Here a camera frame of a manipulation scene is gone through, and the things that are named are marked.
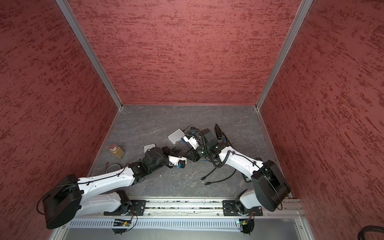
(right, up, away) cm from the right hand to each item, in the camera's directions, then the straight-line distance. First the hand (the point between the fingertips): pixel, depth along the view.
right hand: (184, 158), depth 79 cm
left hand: (-4, +5, +2) cm, 6 cm away
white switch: (-25, +3, +17) cm, 30 cm away
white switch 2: (-8, +10, +22) cm, 25 cm away
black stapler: (+22, +13, +21) cm, 33 cm away
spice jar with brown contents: (-40, +2, +7) cm, 41 cm away
